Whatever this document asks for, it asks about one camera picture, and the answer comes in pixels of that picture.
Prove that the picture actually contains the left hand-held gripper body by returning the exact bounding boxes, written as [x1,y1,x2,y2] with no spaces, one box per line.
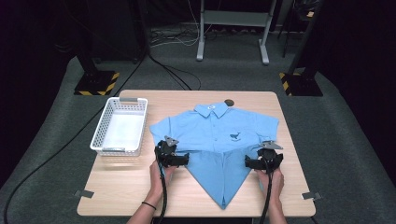
[154,135,180,169]

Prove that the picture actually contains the light blue short-sleeved shirt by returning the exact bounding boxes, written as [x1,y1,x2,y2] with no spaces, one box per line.
[148,102,280,210]

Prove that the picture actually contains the person's left hand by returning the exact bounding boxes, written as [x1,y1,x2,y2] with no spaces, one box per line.
[148,160,177,200]

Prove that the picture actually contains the white metal desk frame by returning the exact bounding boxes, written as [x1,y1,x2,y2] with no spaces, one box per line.
[195,0,277,65]

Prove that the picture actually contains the white perforated plastic basket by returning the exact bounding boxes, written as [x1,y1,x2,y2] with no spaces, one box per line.
[89,96,149,158]

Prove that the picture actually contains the hand-held gripper black cable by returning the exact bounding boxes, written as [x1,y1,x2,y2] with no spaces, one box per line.
[155,164,169,224]
[260,155,275,224]

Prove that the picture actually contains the white cable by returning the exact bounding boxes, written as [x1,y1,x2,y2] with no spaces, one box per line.
[150,0,201,49]

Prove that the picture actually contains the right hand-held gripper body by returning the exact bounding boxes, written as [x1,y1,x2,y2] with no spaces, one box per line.
[257,140,284,174]

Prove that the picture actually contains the long black floor cable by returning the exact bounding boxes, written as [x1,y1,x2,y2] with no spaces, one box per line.
[3,52,150,224]

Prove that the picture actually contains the black cabinet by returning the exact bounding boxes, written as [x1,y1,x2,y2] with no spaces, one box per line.
[88,0,150,62]

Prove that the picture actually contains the grey tape piece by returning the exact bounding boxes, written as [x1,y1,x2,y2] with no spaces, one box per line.
[302,191,322,201]
[74,189,95,199]

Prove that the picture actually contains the person's right hand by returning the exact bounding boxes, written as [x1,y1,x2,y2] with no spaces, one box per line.
[255,167,285,203]

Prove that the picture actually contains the right hand-held gripper black cable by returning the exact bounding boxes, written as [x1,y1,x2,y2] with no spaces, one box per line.
[260,155,275,224]

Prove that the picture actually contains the left hand-held gripper black cable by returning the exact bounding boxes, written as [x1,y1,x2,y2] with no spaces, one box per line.
[155,164,169,224]

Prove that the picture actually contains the black stand with striped base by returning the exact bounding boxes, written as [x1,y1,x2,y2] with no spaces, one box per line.
[278,0,328,97]
[74,31,120,96]

